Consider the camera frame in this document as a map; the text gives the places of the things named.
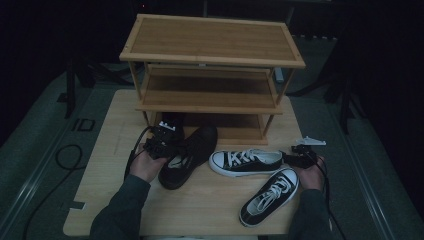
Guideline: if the left hand-held gripper cable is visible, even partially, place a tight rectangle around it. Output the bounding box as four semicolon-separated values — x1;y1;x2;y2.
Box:
123;125;155;183

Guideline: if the right hand-held gripper cable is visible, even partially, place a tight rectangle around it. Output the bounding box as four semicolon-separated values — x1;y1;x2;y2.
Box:
311;153;349;240

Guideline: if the black white canvas sneaker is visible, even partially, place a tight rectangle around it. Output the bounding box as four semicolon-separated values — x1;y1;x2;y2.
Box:
238;167;300;229
208;148;284;178

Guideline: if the person's right hand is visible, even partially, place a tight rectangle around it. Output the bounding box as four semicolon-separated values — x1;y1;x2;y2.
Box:
294;156;329;192

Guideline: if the black stand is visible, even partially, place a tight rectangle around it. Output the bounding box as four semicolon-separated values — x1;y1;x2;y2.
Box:
289;59;368;136
56;56;134;120

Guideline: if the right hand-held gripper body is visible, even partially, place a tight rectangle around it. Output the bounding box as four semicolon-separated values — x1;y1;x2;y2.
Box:
291;135;327;169

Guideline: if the hand-held gripper cable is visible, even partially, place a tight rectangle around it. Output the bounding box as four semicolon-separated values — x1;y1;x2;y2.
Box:
311;153;349;240
123;125;155;183

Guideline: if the grey metal floor rail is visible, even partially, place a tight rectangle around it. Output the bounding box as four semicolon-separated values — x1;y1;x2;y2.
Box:
0;109;79;234
343;133;399;240

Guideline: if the wooden three-tier shoe rack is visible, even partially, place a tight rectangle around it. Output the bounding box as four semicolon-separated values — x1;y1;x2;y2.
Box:
118;13;307;146

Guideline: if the person's left hand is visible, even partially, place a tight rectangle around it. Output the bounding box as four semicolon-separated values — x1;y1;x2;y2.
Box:
129;143;168;184

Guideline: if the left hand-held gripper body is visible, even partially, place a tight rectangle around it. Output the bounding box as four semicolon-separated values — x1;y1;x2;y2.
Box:
143;121;185;161

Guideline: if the black floor cable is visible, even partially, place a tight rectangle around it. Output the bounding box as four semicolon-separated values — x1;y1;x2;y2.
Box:
21;143;88;240

